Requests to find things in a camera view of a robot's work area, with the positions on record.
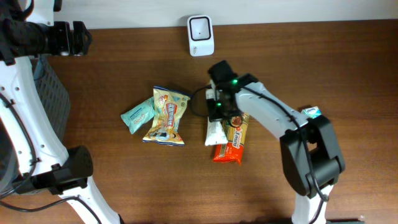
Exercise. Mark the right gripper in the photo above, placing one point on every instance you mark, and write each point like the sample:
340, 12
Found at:
211, 103

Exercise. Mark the yellow snack bag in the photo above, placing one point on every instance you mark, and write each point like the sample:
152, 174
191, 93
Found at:
169, 107

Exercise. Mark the teal wipes pack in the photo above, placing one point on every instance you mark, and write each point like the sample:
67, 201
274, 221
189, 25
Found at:
139, 115

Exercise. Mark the small teal tissue pack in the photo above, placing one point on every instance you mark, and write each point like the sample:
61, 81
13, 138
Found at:
312, 112

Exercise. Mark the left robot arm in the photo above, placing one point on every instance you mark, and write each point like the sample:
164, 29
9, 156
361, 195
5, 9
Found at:
34, 108

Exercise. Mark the white barcode scanner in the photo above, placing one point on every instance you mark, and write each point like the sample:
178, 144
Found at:
200, 35

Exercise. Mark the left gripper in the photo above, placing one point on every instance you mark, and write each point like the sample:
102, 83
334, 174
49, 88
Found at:
82, 43

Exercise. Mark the orange spaghetti pack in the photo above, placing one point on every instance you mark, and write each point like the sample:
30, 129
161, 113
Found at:
235, 131

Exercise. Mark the white tube with tan cap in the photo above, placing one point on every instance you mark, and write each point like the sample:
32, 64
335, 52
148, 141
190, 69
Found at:
215, 134

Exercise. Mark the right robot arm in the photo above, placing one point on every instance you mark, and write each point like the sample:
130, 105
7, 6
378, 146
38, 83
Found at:
312, 159

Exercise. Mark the grey plastic basket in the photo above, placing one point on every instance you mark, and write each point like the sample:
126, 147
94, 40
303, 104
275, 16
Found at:
53, 95

